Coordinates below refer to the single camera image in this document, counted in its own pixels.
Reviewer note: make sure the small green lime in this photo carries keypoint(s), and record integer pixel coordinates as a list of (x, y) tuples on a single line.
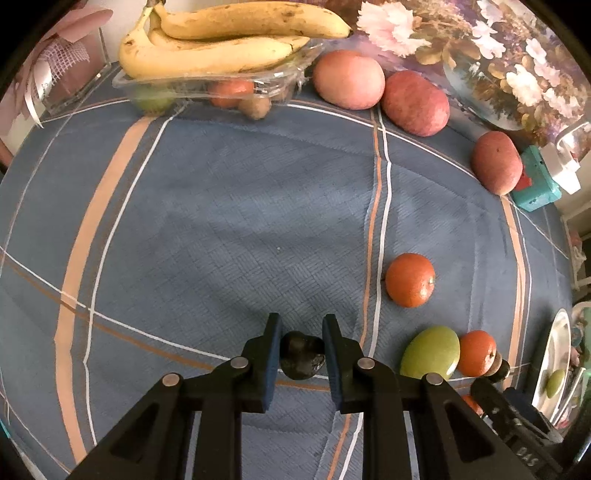
[(554, 383)]

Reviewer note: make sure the red apple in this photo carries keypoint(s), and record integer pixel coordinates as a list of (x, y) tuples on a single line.
[(348, 79), (415, 104), (496, 162)]

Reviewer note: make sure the green pear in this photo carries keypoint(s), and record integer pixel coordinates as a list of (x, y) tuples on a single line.
[(154, 100)]

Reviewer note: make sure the white charger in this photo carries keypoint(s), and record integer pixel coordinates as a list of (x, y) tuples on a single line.
[(561, 168)]

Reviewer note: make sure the green mango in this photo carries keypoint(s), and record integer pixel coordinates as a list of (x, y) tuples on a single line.
[(430, 353)]

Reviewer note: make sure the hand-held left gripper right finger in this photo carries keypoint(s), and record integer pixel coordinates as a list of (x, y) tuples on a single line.
[(332, 364)]

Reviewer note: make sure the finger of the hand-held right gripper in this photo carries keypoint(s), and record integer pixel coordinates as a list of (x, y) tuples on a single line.
[(485, 394), (504, 370)]

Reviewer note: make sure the clear plastic tray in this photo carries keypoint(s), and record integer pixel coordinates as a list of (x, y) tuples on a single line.
[(277, 78)]

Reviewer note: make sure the teal box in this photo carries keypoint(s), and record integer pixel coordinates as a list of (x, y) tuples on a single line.
[(538, 184)]

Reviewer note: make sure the white ribbon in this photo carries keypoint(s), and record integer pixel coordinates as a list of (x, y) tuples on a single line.
[(34, 92)]

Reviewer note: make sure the orange tangerine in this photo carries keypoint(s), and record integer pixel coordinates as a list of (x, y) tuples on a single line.
[(473, 403), (231, 92), (410, 279), (478, 353)]

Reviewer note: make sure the yellow banana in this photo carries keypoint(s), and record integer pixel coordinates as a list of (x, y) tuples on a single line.
[(254, 21), (171, 41), (207, 57)]

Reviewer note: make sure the floral painting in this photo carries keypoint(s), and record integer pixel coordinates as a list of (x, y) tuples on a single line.
[(461, 46)]

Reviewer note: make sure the pink flower gift box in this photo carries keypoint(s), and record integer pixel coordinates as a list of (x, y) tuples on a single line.
[(69, 60)]

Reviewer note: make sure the dark plum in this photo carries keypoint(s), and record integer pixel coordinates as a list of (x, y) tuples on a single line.
[(300, 355)]

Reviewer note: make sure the silver metal plate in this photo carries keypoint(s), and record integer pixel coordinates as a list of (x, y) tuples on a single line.
[(561, 341)]

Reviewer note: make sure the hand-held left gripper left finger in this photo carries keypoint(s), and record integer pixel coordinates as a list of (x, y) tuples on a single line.
[(272, 364)]

